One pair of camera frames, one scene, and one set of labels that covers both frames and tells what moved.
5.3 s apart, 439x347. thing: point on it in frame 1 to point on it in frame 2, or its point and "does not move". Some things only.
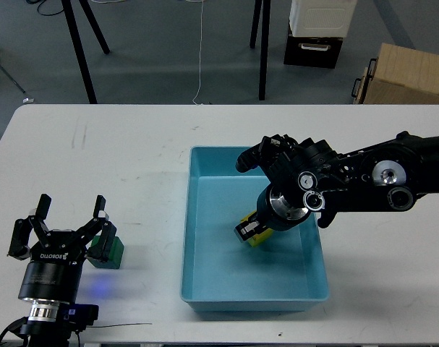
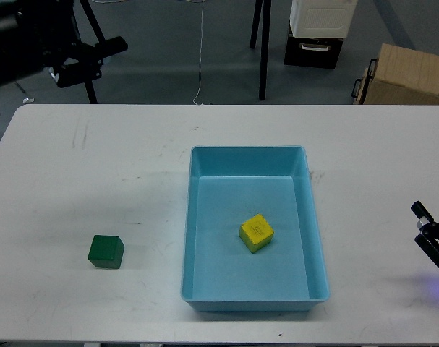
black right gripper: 280,207 to 431,232
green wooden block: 115,255 does not move
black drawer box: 317,52 does not move
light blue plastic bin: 286,272 does not move
